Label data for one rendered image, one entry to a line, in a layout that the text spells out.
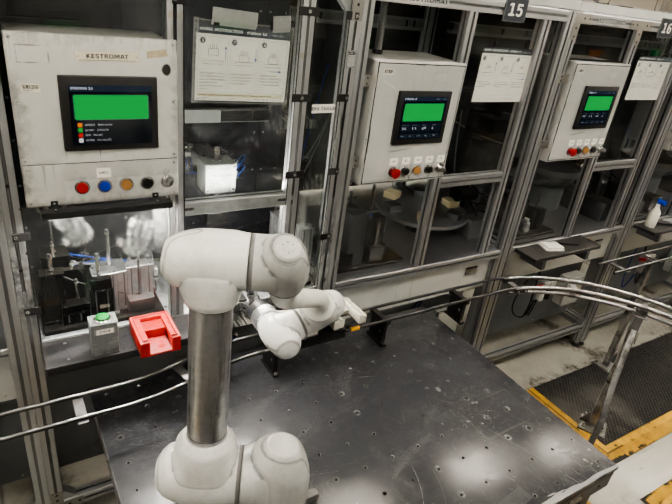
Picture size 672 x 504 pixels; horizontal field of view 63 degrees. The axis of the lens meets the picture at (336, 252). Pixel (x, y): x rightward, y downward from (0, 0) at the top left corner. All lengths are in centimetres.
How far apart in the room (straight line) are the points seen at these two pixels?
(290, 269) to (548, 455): 127
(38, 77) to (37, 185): 29
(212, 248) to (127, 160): 61
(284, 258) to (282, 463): 57
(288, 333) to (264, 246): 58
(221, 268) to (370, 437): 97
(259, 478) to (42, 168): 101
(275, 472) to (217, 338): 39
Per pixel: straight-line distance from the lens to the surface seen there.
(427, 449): 196
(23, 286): 186
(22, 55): 162
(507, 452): 206
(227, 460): 150
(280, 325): 172
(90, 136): 166
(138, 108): 166
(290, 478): 150
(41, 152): 168
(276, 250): 115
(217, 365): 133
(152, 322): 192
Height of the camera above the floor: 205
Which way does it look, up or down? 27 degrees down
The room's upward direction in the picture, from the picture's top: 8 degrees clockwise
